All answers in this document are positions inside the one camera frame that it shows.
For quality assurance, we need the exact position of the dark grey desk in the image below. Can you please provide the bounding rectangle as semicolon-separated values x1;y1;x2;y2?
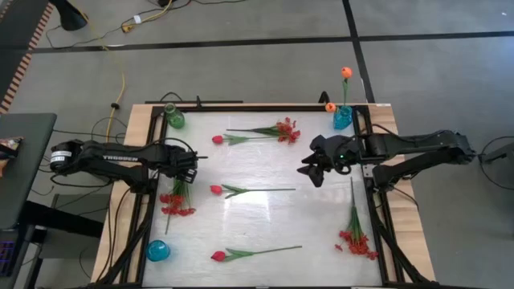
0;112;58;230

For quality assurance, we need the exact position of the colourful snack bag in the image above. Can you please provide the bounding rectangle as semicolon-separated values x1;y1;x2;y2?
0;136;24;177

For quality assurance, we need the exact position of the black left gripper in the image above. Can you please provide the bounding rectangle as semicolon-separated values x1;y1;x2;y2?
166;144;209;185

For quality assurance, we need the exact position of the red artificial flower bunch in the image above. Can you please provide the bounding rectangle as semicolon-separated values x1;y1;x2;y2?
159;178;197;236
334;176;379;261
226;116;302;145

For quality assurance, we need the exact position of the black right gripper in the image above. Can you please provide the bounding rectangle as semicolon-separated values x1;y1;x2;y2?
296;134;361;189

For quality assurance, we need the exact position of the green glass vase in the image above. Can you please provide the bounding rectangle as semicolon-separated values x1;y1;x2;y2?
163;102;186;130

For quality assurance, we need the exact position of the black metal table frame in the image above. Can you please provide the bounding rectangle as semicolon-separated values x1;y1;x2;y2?
90;102;441;289

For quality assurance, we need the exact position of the yellow extension cord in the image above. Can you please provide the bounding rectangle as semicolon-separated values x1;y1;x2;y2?
120;0;174;34

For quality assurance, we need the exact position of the round teal glass vase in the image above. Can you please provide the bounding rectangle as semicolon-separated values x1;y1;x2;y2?
145;239;171;263

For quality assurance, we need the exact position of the tall blue glass vase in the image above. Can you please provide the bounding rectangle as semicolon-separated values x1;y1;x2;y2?
332;104;353;131

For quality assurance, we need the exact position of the black mat orange striped edge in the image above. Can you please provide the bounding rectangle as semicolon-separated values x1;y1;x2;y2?
0;0;54;114

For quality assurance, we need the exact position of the backlit keyboard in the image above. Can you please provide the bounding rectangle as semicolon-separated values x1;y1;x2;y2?
0;239;18;278

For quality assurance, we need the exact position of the red artificial tulip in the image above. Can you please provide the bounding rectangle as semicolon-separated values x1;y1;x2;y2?
211;133;280;146
210;245;304;263
210;184;297;200

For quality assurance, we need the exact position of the thick yellow cable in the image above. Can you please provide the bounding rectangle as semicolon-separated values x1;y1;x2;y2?
80;7;127;142

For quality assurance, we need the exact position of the black desk support bar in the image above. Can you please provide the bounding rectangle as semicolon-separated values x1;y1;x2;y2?
18;199;105;238

